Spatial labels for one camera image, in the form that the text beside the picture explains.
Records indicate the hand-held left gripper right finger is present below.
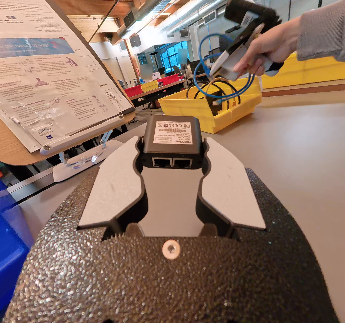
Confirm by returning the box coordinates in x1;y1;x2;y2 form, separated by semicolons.
196;137;267;236

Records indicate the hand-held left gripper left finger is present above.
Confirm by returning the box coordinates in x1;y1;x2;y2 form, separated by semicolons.
77;135;149;230

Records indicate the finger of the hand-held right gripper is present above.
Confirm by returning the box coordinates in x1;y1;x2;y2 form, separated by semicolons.
209;49;243;81

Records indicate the yellow ethernet cable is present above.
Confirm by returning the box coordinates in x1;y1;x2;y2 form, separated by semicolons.
203;78;242;108

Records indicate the blue ethernet cable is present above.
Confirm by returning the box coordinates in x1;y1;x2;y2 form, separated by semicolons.
194;33;255;105

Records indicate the black ethernet cable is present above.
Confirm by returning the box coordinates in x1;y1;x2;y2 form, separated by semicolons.
187;81;240;110

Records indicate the black ethernet splitter box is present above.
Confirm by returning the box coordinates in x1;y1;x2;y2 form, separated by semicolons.
141;115;203;169

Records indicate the person's right forearm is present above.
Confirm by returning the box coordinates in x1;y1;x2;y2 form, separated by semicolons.
296;2;345;62

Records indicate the person's right hand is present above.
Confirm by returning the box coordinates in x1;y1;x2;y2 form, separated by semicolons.
233;17;301;76

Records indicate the black bin divider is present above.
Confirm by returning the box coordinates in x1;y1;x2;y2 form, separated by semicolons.
209;91;228;116

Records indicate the red storage bin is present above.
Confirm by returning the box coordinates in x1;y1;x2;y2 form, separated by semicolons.
124;85;143;98
158;75;180;87

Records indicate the small yellow storage bin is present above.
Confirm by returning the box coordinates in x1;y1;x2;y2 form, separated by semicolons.
141;80;159;93

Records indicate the lens wipe packet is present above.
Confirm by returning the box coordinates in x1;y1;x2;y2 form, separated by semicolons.
35;126;58;143

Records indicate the blue storage bin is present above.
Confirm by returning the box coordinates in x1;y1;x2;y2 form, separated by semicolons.
0;179;31;310

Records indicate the printed instruction sheet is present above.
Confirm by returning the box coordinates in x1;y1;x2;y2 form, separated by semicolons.
0;0;127;153

